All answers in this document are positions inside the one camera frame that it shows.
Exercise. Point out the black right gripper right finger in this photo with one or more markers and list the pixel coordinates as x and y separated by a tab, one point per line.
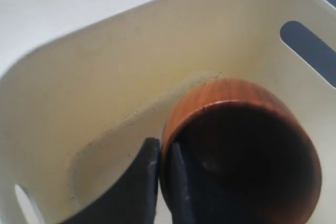
180	201

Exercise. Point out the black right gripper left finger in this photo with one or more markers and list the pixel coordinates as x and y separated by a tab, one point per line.
132	199

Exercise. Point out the brown wooden cup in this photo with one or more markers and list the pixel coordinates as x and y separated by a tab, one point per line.
248	159

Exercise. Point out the cream left plastic bin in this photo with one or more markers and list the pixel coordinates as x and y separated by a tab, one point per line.
75	111

